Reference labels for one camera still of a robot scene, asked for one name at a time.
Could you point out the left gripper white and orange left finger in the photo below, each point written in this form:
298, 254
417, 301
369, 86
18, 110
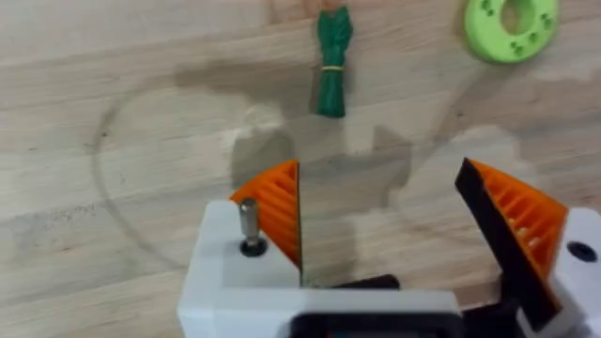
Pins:
277, 206

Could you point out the left gripper white and orange right finger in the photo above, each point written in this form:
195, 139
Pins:
526, 220

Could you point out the silver metal screw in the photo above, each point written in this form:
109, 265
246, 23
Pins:
249, 225

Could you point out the green toy vegetable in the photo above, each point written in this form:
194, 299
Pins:
332, 70

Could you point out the green disc with holes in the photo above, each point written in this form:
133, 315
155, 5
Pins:
488, 33

